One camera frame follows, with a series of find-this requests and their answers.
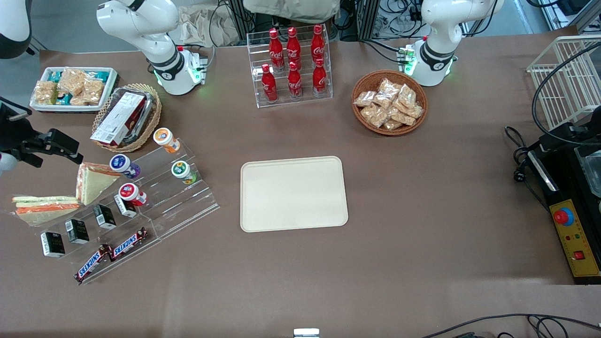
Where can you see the black plastic food container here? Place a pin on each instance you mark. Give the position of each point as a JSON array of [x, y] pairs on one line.
[[149, 105]]

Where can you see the snickers chocolate bar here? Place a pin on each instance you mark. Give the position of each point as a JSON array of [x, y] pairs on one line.
[[92, 263], [127, 244]]

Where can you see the wrapped cucumber carrot sandwich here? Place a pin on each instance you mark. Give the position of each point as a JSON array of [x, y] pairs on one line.
[[44, 210]]

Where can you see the clear acrylic bottle rack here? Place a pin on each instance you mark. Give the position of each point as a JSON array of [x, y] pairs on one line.
[[324, 101]]

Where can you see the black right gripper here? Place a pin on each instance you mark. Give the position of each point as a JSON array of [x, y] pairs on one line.
[[14, 134]]

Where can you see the rice cracker packet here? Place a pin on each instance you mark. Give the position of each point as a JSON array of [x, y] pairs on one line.
[[45, 92], [73, 80], [93, 91]]

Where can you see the green gum bottle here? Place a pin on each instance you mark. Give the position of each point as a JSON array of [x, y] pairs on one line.
[[183, 172]]

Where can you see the triangular wrapped sandwich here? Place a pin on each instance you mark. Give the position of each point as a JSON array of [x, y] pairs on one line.
[[94, 183]]

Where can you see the red white cardboard box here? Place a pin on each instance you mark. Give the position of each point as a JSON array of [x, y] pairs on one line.
[[121, 117]]

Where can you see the red gum bottle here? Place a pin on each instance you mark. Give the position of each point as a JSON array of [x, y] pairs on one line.
[[132, 194]]

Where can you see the round brown wicker basket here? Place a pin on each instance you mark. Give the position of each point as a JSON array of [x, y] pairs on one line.
[[361, 124]]

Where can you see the red cola bottle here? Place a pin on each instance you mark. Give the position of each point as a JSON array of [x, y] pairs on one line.
[[294, 82], [269, 85], [319, 80], [293, 47], [276, 49], [318, 44]]

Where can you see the purple gum bottle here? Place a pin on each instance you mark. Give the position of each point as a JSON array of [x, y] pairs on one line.
[[124, 165]]

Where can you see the white rectangular snack tray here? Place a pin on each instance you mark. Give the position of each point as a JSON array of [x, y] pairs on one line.
[[110, 89]]

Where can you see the clear cracker snack packet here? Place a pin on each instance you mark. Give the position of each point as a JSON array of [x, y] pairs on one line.
[[384, 101], [416, 111], [407, 95], [404, 117], [365, 98], [389, 87], [392, 124], [374, 115]]

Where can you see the person behind table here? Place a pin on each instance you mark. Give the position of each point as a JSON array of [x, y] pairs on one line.
[[291, 9]]

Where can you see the orange gum bottle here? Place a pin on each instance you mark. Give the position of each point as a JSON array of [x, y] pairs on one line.
[[165, 139]]

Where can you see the blue snack packet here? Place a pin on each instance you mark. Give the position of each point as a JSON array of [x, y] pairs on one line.
[[101, 75], [55, 75]]

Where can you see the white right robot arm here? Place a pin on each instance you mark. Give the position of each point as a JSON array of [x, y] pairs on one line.
[[164, 61]]

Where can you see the small black carton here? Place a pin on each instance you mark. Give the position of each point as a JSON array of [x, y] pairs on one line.
[[52, 244], [126, 206], [77, 231], [104, 217]]

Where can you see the black yellow control box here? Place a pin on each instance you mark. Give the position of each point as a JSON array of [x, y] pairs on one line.
[[570, 234]]

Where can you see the clear acrylic step display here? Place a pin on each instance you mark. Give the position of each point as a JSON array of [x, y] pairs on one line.
[[173, 206]]

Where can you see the beige plastic tray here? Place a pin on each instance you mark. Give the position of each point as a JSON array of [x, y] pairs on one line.
[[293, 193]]

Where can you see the crumpled beige paper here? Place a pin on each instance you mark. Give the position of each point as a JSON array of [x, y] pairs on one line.
[[202, 26]]

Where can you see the oval woven basket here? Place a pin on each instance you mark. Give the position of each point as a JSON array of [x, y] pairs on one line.
[[152, 126]]

